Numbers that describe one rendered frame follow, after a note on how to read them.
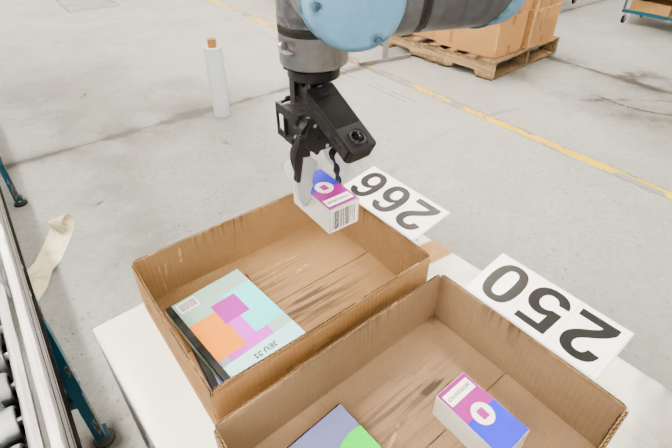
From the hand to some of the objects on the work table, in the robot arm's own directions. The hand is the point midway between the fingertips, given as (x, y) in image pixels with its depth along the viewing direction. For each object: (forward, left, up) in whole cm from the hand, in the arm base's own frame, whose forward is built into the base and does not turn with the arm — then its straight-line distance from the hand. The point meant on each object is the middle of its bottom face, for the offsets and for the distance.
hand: (324, 194), depth 72 cm
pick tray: (+9, 0, -18) cm, 20 cm away
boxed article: (+3, +34, -18) cm, 38 cm away
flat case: (+18, 0, -17) cm, 25 cm away
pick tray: (+12, +31, -18) cm, 38 cm away
